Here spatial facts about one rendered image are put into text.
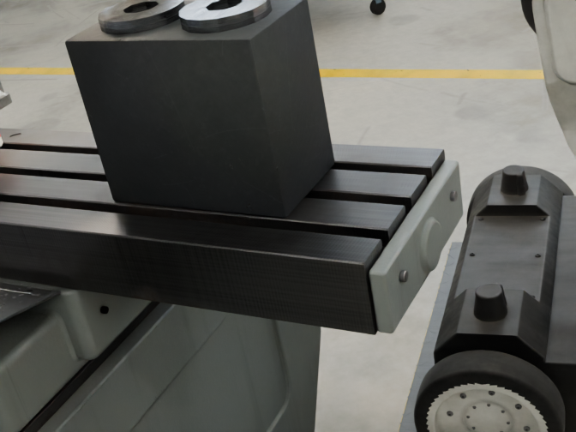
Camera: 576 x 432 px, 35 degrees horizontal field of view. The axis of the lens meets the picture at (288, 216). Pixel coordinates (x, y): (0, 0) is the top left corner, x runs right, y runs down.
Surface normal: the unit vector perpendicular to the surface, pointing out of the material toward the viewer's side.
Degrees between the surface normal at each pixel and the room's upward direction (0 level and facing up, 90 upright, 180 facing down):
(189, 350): 90
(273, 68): 90
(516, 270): 0
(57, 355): 90
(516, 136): 0
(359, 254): 0
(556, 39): 90
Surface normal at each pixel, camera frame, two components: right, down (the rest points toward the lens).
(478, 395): -0.30, 0.51
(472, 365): -0.28, -0.84
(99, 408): 0.88, 0.08
